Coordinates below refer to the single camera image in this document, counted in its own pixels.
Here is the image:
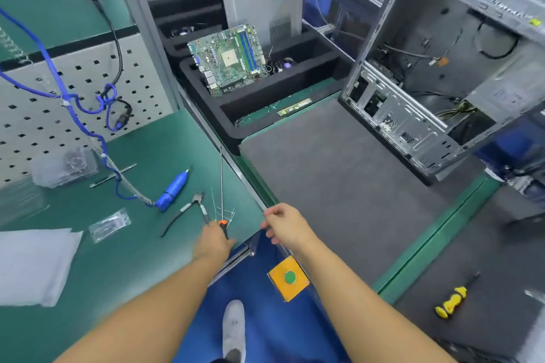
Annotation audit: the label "thin metal rod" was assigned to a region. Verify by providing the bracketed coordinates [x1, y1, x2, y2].
[89, 163, 139, 189]

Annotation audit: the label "white coiled cord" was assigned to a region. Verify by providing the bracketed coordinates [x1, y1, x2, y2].
[0, 25, 158, 206]

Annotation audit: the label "black foam tray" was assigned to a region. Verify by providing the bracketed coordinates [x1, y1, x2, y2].
[177, 31, 359, 151]

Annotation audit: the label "person's left forearm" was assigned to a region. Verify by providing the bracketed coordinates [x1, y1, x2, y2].
[55, 256, 227, 363]

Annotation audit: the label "small silver black components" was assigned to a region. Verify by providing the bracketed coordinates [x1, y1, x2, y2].
[266, 54, 299, 74]

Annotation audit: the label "yellow black handled screwdriver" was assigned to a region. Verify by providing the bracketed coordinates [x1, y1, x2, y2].
[434, 272, 482, 319]

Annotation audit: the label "white folded cloth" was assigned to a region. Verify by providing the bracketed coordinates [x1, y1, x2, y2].
[0, 226, 85, 309]

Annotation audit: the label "black yellow pliers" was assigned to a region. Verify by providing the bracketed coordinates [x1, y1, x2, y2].
[160, 191, 209, 239]

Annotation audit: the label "small clear plastic bag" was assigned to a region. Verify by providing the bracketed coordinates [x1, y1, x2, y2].
[89, 209, 133, 244]

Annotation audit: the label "silver computer case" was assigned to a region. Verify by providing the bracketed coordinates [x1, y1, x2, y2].
[339, 0, 545, 185]

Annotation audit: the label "green memory module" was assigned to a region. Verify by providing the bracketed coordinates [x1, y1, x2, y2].
[276, 97, 315, 117]

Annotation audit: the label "person's right hand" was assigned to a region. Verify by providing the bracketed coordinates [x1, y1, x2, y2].
[261, 202, 318, 253]

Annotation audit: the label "yellow box green button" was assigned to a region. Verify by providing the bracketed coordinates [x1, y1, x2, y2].
[267, 256, 312, 302]

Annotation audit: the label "green motherboard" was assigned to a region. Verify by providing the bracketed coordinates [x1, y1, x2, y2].
[187, 22, 269, 98]

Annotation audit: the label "green shelf board black edge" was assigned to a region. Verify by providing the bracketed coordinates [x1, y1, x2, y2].
[0, 0, 141, 70]

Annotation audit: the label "large clear plastic bag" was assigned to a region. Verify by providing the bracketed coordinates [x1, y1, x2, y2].
[0, 175, 48, 227]

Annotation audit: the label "person's left hand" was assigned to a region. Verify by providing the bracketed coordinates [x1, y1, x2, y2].
[191, 221, 237, 268]

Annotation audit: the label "white perforated pegboard panel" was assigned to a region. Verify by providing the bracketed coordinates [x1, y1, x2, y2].
[0, 31, 175, 189]

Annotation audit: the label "clear plastic parts box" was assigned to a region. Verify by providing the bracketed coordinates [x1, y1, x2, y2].
[32, 146, 99, 189]

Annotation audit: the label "blue coiled cable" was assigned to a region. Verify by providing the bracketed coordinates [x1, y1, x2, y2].
[0, 8, 158, 206]

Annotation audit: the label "person's right forearm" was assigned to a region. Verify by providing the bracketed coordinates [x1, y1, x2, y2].
[294, 238, 456, 363]

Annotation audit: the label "aluminium frame post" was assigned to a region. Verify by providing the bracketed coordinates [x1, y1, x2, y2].
[102, 0, 184, 113]

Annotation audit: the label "orange-handled long tool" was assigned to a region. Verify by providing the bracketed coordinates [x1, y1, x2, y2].
[216, 146, 229, 230]

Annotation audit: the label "blue electric screwdriver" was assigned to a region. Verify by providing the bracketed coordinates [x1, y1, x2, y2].
[155, 167, 192, 213]

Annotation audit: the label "person's white shoe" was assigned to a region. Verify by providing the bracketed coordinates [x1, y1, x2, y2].
[221, 299, 248, 363]

